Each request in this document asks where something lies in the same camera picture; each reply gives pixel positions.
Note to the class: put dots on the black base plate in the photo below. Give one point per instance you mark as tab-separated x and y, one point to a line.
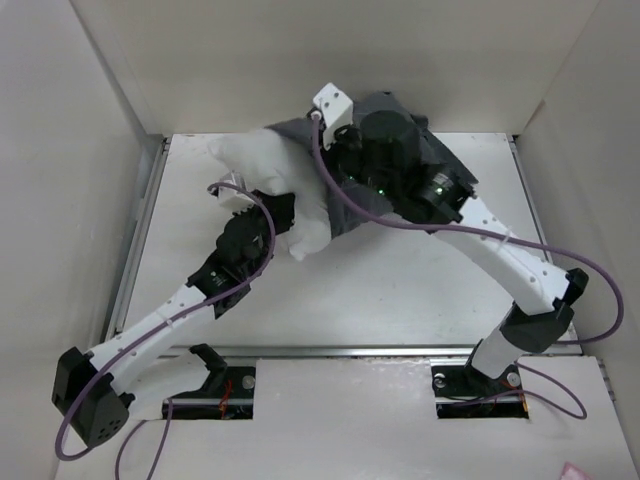
229	397
461	393

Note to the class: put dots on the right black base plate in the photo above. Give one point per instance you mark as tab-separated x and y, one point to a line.
461	393

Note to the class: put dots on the dark grey checked pillowcase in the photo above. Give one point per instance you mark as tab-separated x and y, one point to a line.
449	184

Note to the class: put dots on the pink object in corner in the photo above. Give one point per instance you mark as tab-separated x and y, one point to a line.
572	472

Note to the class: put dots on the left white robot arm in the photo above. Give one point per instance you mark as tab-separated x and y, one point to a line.
96	390

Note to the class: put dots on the aluminium rail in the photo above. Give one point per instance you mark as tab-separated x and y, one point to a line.
343	352

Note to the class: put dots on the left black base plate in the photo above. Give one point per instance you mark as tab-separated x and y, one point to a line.
229	397

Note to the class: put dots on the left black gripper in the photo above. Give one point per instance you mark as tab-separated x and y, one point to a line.
280	208

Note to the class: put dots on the white pillow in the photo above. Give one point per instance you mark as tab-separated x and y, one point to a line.
275	165

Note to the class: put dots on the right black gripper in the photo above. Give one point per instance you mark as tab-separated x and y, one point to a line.
343	134

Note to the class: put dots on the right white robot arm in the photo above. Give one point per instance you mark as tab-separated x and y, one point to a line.
542	294

